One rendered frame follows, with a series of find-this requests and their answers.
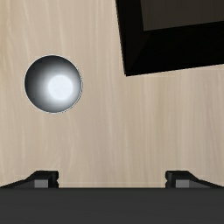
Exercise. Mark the white porcelain bowl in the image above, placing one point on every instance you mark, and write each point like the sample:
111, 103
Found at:
53, 84

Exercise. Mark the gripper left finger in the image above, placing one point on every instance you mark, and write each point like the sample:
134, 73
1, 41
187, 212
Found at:
43, 179

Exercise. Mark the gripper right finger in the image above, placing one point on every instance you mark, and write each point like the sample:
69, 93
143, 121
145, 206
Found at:
180, 179

